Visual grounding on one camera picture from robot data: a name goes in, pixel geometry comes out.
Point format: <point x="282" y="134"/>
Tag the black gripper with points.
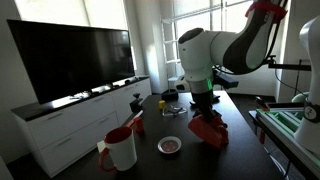
<point x="202" y="103"/>

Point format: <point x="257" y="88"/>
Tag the red cloth towel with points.
<point x="208" y="131"/>

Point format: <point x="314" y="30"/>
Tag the small white bowl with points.
<point x="169" y="145"/>

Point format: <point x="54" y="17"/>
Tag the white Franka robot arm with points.
<point x="196" y="53"/>

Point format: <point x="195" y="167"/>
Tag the clear safety glasses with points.
<point x="174" y="110"/>

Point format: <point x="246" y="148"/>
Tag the small black box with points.
<point x="169" y="95"/>

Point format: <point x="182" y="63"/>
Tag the small yellow cube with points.
<point x="161" y="104"/>

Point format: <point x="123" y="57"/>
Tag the red and black hand tool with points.
<point x="262" y="102"/>

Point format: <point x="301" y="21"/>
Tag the black table clamp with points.
<point x="136" y="105"/>

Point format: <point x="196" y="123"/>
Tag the green and white tray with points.
<point x="283" y="120"/>

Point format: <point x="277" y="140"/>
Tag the pale green round object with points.
<point x="300" y="97"/>

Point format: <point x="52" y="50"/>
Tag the white paper card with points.
<point x="101" y="146"/>

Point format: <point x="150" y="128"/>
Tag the white sideboard with black top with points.
<point x="73" y="126"/>

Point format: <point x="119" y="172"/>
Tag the large black flat television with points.
<point x="70" y="60"/>

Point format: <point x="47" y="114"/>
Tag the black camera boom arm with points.
<point x="290" y="66"/>

